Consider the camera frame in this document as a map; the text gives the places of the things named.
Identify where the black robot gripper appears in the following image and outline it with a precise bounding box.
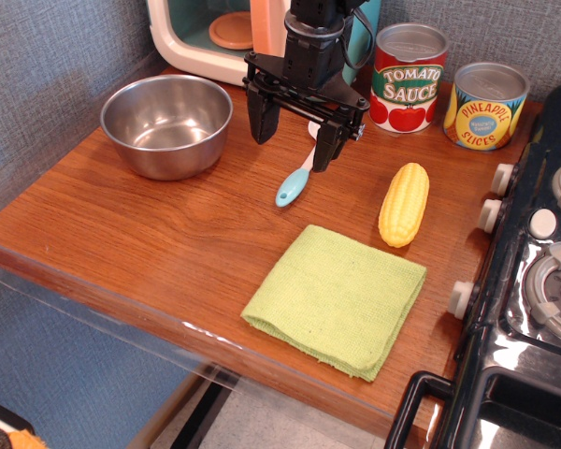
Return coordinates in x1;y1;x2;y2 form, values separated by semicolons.
243;9;370;172

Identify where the stainless steel pan bowl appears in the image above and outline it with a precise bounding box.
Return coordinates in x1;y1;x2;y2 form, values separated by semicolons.
100;75;234;181

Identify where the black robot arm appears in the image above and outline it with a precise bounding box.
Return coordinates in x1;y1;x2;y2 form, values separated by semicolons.
243;1;375;172

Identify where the green folded towel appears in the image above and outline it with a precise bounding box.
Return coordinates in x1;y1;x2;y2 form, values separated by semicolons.
241;224;426;382

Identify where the white and blue spoon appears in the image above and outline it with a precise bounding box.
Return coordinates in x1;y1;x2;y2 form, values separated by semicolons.
275;146;316;208

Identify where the toy microwave oven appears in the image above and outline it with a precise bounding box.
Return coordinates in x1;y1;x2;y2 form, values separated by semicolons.
145;0;382;88

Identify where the tomato sauce toy can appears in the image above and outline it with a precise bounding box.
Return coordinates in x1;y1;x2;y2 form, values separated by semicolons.
369;22;449;134

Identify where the yellow toy corn cob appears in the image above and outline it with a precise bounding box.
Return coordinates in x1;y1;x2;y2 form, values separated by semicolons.
378;163;429;248

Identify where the pineapple slices toy can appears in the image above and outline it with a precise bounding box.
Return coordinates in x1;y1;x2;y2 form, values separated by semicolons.
443;62;530;152

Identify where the white stove knob upper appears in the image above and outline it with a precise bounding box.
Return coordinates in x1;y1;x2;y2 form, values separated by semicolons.
490;164;515;196

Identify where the white stove knob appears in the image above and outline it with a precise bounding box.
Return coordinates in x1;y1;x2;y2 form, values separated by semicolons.
448;281;475;320
490;164;515;196
477;199;502;234

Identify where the white stove knob middle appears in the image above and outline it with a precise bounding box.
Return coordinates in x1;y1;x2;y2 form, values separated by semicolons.
477;199;502;234

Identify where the white stove knob lower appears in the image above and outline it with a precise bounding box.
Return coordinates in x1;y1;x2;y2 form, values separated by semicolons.
448;281;475;320

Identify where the white round stove button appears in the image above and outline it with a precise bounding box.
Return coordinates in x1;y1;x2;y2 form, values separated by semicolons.
528;209;557;239

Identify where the black toy stove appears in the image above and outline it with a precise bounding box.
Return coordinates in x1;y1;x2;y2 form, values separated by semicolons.
386;85;561;448

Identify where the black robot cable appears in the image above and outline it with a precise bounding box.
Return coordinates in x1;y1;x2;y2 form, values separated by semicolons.
338;7;376;71

